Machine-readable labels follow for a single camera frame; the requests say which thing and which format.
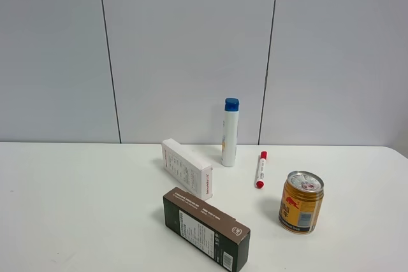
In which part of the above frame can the gold energy drink can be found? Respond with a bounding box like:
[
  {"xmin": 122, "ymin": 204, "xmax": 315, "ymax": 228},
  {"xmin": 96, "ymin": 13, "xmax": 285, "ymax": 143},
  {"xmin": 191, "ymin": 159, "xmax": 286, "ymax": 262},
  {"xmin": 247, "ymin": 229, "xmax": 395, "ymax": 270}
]
[{"xmin": 279, "ymin": 171, "xmax": 324, "ymax": 234}]

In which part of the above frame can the white bottle blue cap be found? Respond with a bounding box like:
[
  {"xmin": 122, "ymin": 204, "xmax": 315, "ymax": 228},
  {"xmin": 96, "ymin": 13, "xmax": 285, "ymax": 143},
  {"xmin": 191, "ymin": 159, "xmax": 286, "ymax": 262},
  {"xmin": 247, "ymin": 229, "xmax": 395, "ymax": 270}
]
[{"xmin": 221, "ymin": 98, "xmax": 240, "ymax": 167}]

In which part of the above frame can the white cardboard box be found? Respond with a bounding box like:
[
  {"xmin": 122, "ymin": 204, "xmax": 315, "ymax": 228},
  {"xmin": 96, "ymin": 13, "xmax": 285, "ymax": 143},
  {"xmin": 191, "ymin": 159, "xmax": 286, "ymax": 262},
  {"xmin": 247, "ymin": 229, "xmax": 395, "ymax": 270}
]
[{"xmin": 161, "ymin": 139, "xmax": 213, "ymax": 201}]

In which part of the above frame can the red white marker pen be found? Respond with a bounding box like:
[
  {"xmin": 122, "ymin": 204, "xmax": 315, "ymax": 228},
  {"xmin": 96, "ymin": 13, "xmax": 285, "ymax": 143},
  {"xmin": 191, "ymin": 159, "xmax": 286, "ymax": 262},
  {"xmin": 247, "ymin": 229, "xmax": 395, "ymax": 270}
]
[{"xmin": 254, "ymin": 151, "xmax": 267, "ymax": 189}]

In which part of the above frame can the dark brown cardboard box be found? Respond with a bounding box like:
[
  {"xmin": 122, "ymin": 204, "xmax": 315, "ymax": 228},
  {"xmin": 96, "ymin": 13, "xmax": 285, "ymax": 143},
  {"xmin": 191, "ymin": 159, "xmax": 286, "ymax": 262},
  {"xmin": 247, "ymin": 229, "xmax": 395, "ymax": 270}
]
[{"xmin": 163, "ymin": 187, "xmax": 251, "ymax": 272}]

